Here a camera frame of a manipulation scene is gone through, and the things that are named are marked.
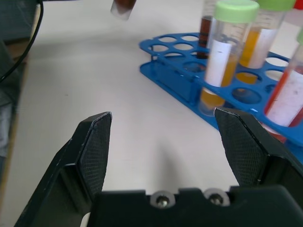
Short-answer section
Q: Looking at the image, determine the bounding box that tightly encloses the dark blue-grey box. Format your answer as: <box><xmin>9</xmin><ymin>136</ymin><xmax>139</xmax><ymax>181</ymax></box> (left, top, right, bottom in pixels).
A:
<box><xmin>0</xmin><ymin>0</ymin><xmax>41</xmax><ymax>44</ymax></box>

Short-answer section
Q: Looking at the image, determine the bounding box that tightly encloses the green-capped red liquid test tube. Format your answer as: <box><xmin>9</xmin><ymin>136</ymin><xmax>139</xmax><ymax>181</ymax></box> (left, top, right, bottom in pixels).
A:
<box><xmin>261</xmin><ymin>29</ymin><xmax>303</xmax><ymax>144</ymax></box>

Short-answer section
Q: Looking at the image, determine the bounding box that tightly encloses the dark brown liquid test tube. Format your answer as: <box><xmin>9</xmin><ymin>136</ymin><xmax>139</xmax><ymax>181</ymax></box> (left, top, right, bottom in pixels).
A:
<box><xmin>197</xmin><ymin>0</ymin><xmax>217</xmax><ymax>60</ymax></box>

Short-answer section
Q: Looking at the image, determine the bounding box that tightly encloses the blue test tube rack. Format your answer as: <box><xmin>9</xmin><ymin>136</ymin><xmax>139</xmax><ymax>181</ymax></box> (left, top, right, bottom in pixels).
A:
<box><xmin>138</xmin><ymin>32</ymin><xmax>303</xmax><ymax>164</ymax></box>

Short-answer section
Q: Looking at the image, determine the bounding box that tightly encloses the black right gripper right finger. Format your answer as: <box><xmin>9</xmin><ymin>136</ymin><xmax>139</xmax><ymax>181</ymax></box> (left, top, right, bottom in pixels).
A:
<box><xmin>214</xmin><ymin>107</ymin><xmax>303</xmax><ymax>204</ymax></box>

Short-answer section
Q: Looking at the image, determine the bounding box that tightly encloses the green-capped yellow liquid test tube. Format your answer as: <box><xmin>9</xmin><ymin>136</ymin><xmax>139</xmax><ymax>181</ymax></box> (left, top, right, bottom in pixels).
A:
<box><xmin>235</xmin><ymin>0</ymin><xmax>297</xmax><ymax>85</ymax></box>
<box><xmin>198</xmin><ymin>0</ymin><xmax>260</xmax><ymax>118</ymax></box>

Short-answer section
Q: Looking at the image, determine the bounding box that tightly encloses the black cable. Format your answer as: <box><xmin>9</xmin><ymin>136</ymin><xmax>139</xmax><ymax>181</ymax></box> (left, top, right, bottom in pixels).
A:
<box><xmin>0</xmin><ymin>0</ymin><xmax>45</xmax><ymax>83</ymax></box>

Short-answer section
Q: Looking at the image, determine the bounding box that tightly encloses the brown liquid labelled test tube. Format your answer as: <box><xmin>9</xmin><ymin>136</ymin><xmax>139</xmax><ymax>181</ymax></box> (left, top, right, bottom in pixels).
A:
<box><xmin>110</xmin><ymin>0</ymin><xmax>137</xmax><ymax>21</ymax></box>

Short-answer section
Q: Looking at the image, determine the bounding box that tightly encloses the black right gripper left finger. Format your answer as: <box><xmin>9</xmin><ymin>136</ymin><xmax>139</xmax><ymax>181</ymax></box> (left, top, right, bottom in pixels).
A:
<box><xmin>13</xmin><ymin>112</ymin><xmax>113</xmax><ymax>227</ymax></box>

